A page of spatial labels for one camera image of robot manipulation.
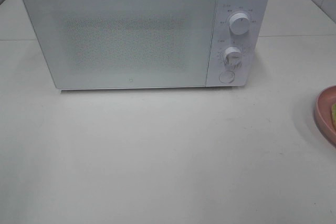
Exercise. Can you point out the pink plate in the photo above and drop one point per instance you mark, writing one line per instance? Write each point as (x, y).
(323, 113)

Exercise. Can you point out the sandwich with white bread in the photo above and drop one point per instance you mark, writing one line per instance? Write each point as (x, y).
(333, 115)

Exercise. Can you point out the round white door button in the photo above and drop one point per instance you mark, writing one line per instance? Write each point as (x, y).
(226, 77)

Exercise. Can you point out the lower white timer knob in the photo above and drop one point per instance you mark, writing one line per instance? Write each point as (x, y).
(232, 56)

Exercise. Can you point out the white microwave oven body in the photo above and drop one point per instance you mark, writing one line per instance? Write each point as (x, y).
(236, 3)

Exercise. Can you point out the upper white power knob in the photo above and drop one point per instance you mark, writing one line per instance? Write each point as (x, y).
(239, 23)

